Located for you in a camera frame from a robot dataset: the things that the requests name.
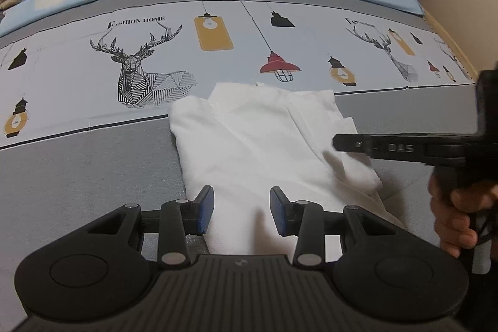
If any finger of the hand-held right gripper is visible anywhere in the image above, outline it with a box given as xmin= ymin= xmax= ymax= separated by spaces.
xmin=331 ymin=133 xmax=427 ymax=165

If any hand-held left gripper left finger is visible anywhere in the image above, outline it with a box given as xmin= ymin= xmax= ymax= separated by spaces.
xmin=87 ymin=185 xmax=216 ymax=266

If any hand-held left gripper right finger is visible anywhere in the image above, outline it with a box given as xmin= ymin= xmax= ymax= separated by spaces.
xmin=270 ymin=186 xmax=384 ymax=268

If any white long-sleeve shirt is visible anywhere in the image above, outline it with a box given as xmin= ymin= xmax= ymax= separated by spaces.
xmin=168 ymin=82 xmax=405 ymax=259

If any person's right hand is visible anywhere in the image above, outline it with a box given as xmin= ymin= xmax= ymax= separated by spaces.
xmin=429 ymin=173 xmax=498 ymax=259

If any grey deer print bed sheet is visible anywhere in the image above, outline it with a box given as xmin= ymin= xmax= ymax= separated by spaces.
xmin=0 ymin=0 xmax=483 ymax=317

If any wooden bed side rail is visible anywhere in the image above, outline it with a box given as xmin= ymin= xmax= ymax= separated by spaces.
xmin=362 ymin=0 xmax=481 ymax=82

